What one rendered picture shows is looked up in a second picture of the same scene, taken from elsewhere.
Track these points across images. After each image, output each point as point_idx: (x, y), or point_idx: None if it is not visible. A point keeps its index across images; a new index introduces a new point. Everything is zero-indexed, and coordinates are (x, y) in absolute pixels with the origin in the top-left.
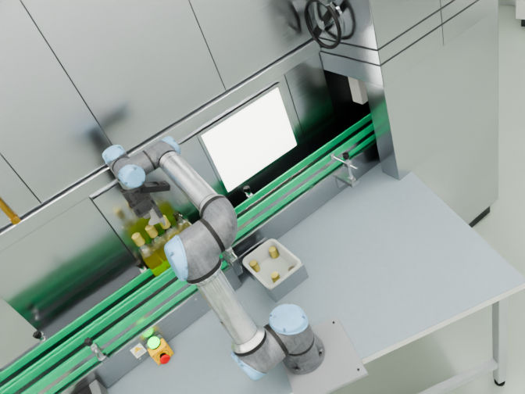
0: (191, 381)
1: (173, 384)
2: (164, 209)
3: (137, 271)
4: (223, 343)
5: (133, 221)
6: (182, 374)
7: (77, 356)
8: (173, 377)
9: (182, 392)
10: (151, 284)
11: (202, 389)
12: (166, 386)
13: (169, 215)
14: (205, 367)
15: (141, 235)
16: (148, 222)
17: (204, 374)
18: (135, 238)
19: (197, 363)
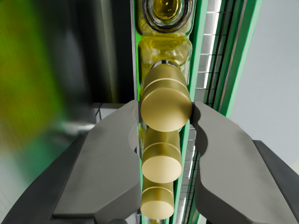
0: (275, 115)
1: (256, 129)
2: (14, 30)
3: (98, 120)
4: (280, 62)
5: (42, 170)
6: (256, 118)
7: (200, 223)
8: (249, 126)
9: (273, 126)
10: (186, 134)
11: (295, 110)
12: (250, 134)
13: (41, 22)
14: (280, 96)
15: (74, 129)
16: (50, 113)
17: (284, 101)
18: (171, 214)
19: (264, 100)
